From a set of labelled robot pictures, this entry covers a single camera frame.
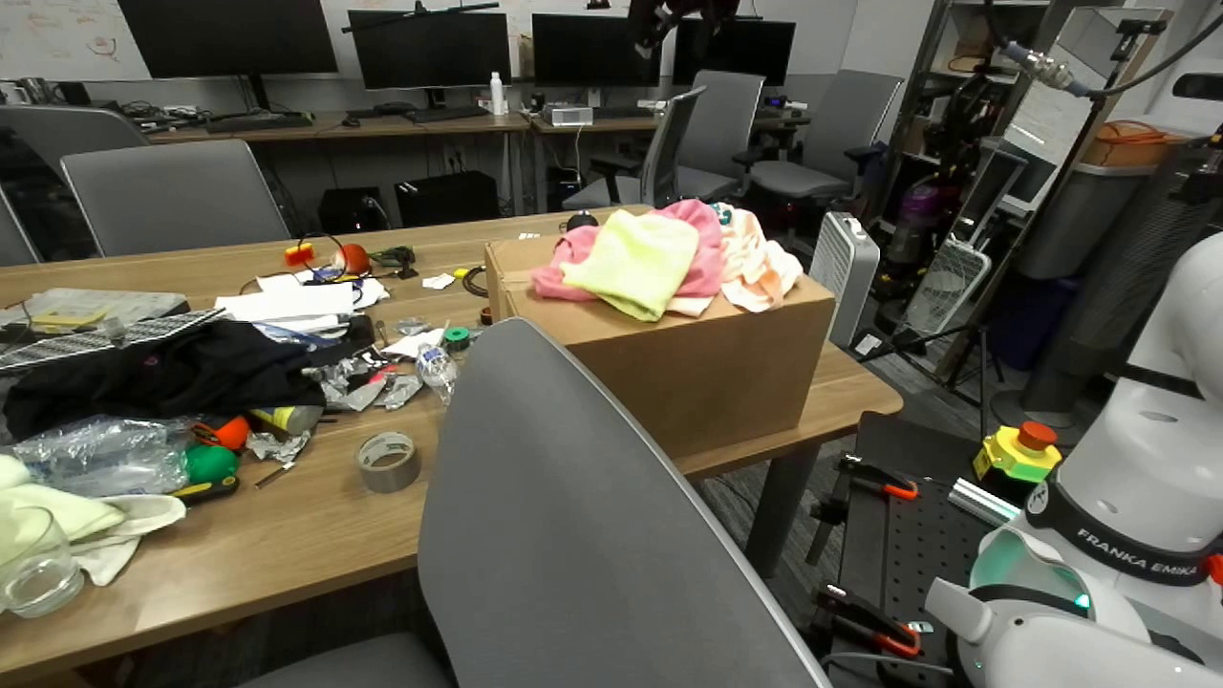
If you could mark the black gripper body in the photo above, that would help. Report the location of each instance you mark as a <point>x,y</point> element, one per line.
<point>690,11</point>

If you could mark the pink shirt with orange print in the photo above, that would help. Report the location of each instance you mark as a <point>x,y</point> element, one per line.
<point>699,250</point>

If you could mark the yellow-green towel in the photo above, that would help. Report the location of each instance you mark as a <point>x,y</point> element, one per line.
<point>632,262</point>

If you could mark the large cardboard box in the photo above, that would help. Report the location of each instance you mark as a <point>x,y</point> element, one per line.
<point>711,367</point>

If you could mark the black computer monitor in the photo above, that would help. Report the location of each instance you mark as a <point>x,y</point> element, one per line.
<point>232,37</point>
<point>746,51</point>
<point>427,48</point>
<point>596,48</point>

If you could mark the grey office chair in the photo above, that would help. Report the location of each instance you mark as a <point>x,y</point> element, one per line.
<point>574,550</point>
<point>61,133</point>
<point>711,129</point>
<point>174,197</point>
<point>796,178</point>

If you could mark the white bottle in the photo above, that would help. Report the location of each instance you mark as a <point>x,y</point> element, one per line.
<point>499,96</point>

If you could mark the white air purifier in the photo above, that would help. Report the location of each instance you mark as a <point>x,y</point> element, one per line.
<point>847,272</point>

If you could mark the white floor appliance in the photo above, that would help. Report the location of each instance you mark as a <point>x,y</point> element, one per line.
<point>950,290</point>

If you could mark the red orange round object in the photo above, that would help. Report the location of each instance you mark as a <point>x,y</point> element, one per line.
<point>351,258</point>

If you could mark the clear plastic water bottle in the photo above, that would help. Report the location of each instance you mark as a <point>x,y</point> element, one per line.
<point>437,367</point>

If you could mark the grey bin with orange lid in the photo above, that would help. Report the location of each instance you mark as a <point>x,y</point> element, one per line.
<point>1084,216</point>

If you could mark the black keyboard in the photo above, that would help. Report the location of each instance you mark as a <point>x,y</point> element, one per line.
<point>252,121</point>

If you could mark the white paper sheets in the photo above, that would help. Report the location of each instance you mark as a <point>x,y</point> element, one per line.
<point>293,302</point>

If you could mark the crumpled foil wrappers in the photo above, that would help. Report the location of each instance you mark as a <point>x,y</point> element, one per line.
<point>368,386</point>

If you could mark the yellow red emergency stop button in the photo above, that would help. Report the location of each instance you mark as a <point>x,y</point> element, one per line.
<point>1018,454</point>

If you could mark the small orange toy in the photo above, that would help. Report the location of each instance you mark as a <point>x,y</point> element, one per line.
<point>232,432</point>

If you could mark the whiteboard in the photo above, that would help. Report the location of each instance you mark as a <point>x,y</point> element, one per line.
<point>61,37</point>

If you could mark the black cloth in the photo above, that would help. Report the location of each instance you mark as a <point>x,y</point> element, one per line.
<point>164,376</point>

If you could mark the folded grey cloth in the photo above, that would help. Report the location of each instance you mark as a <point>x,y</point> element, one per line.
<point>99,307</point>

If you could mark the green ball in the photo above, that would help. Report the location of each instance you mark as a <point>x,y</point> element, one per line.
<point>211,469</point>

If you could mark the striped grey cloth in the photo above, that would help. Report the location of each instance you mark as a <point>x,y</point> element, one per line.
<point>76,347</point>

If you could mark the clear plastic bag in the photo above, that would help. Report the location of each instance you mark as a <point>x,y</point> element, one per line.
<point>97,455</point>

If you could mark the pale green cloth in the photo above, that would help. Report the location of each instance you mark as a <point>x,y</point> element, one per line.
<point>76,518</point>

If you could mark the clear plastic cup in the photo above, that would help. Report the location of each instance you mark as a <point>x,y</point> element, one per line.
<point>38,578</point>

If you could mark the grey duct tape roll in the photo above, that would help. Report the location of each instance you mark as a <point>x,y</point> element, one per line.
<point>387,460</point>

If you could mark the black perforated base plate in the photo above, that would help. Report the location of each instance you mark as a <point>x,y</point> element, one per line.
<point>890,550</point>

